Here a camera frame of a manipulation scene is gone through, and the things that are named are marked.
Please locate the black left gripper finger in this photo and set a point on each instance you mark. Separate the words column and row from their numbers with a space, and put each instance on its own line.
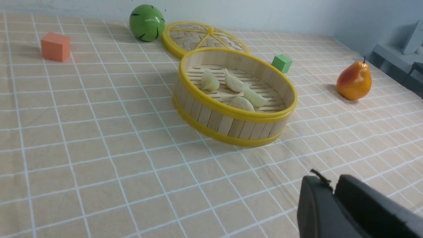
column 351, row 210

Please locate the pale dumpling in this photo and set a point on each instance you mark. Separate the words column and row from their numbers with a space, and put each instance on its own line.
column 233, row 83
column 254, row 98
column 242, row 104
column 209, row 81

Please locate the bamboo steamer tray yellow rim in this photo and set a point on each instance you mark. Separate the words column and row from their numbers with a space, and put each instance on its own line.
column 210, row 114

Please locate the bamboo steamer lid yellow rim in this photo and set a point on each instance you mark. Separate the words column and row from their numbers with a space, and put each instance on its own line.
column 182, row 37

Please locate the orange yellow pear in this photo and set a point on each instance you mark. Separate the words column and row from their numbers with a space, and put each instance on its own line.
column 355, row 82

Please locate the grey shelf in background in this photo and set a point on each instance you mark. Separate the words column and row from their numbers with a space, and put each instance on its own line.
column 399, row 57

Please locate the green cube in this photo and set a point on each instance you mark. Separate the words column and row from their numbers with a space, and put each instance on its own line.
column 282, row 63

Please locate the checkered beige tablecloth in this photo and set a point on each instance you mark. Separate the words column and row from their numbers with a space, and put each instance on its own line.
column 93, row 146

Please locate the green watermelon ball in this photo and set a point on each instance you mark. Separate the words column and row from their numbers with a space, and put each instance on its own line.
column 147, row 23

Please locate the orange cube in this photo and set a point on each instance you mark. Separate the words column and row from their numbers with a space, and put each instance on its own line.
column 55, row 47

